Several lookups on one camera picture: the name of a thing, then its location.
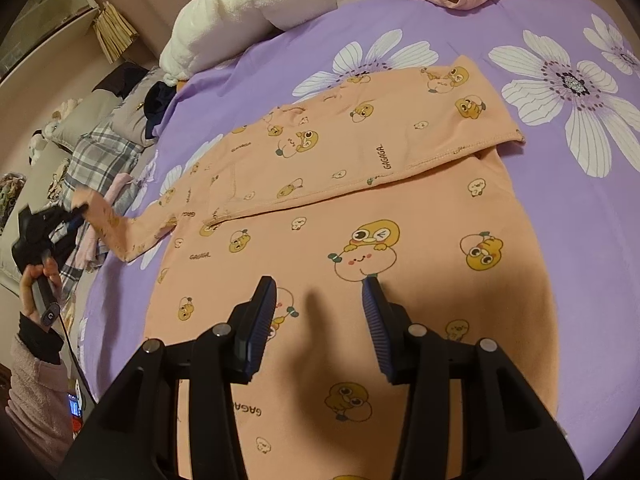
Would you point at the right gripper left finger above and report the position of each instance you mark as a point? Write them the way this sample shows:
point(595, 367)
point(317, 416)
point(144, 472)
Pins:
point(251, 322)

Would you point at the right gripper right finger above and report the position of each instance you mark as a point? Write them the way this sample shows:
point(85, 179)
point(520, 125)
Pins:
point(388, 325)

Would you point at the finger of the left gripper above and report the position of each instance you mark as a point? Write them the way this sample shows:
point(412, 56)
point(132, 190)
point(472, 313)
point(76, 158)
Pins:
point(81, 209)

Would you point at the orange cartoon print shirt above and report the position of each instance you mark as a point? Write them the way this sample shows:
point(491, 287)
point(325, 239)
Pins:
point(395, 175)

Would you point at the pink fuzzy left forearm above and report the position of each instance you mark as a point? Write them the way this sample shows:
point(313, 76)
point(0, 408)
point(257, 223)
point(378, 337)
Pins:
point(38, 407)

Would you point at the dark navy clothing pile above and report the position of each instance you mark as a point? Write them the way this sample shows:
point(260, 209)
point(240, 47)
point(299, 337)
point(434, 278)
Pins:
point(155, 104)

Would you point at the person's left hand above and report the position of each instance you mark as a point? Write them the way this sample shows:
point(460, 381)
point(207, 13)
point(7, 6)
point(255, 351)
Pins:
point(28, 293)

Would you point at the light pink small garment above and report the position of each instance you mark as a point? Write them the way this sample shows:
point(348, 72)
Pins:
point(106, 226)

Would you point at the grey plaid pillow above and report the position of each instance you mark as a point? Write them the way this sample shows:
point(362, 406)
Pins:
point(109, 160)

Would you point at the tan fringed hanging cloth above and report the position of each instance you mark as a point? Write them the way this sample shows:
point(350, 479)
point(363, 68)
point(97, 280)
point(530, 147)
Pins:
point(114, 32)

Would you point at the white fluffy folded blanket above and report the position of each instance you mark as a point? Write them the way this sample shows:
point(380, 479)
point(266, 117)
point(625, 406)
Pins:
point(209, 32)

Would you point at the purple floral bedsheet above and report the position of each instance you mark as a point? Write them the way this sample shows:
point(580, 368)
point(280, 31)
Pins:
point(576, 172)

